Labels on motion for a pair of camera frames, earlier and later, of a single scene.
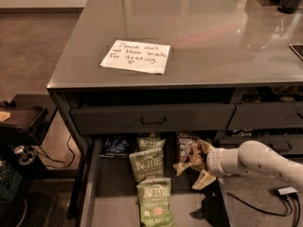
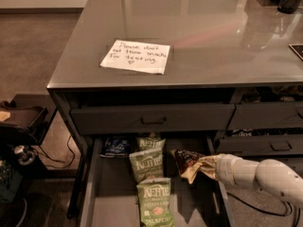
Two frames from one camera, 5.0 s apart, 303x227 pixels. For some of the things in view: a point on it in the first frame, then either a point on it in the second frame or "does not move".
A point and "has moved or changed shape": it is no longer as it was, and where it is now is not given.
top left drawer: [146, 119] does not move
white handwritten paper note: [137, 56] does not move
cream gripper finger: [205, 146] → [215, 160]
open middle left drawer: [109, 196] does not move
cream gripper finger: [204, 180] → [191, 173]
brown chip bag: [190, 151] has moved or changed shape
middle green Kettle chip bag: [147, 165] does not move
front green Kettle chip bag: [154, 199] does not move
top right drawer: [249, 116] does not move
